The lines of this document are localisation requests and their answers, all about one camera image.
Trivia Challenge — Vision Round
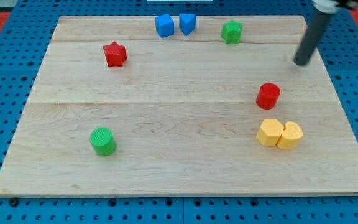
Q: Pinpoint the green cylinder block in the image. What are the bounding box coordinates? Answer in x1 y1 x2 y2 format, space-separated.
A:
89 127 116 157

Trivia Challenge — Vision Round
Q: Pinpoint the yellow heart block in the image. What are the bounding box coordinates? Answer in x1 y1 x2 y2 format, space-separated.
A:
276 121 303 150

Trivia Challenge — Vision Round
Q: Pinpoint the wooden board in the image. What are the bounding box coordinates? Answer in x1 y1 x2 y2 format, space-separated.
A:
0 16 358 198

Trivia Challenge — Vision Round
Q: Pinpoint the red star block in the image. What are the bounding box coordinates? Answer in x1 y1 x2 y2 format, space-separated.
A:
103 41 127 67

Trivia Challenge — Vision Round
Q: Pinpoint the green star block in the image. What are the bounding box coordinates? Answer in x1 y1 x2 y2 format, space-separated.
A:
221 20 243 44

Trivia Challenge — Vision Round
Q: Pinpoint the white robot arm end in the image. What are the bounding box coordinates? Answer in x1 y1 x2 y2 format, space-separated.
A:
313 0 358 14

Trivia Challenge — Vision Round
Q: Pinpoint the blue cube block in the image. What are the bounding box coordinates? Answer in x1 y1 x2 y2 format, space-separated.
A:
155 14 175 38

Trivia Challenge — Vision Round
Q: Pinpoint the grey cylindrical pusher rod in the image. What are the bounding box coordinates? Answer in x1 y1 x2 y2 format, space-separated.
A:
293 10 334 66

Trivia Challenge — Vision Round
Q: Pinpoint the red cylinder block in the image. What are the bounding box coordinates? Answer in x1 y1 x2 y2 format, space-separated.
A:
256 83 281 110

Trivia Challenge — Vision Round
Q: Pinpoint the yellow hexagon block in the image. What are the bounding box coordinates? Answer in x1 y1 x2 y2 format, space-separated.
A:
256 118 284 147

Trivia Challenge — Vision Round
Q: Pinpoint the blue triangle block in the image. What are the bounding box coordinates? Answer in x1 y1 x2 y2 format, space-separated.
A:
179 14 196 36

